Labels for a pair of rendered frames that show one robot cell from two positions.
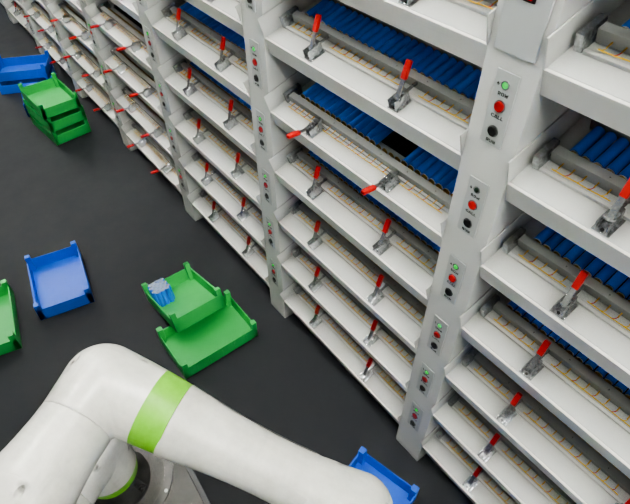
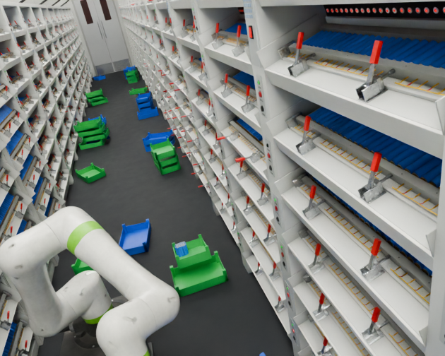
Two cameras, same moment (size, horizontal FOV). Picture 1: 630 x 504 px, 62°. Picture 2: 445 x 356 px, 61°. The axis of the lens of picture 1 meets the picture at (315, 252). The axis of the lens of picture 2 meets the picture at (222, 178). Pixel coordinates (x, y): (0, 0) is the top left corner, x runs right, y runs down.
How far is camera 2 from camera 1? 0.70 m
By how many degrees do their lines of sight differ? 29
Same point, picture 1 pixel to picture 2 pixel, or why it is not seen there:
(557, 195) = (292, 139)
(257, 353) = (224, 290)
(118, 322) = (155, 263)
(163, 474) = not seen: hidden behind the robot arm
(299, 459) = (134, 268)
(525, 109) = (265, 92)
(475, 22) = not seen: hidden behind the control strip
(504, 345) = (307, 254)
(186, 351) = (184, 283)
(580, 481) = not seen: outside the picture
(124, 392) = (70, 222)
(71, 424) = (43, 229)
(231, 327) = (214, 274)
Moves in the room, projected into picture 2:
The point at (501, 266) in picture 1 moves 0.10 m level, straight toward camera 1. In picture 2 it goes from (290, 194) to (268, 210)
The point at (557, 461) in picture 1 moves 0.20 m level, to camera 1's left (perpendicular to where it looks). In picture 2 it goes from (345, 347) to (277, 334)
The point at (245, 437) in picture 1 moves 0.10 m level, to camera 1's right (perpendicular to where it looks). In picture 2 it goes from (113, 252) to (142, 256)
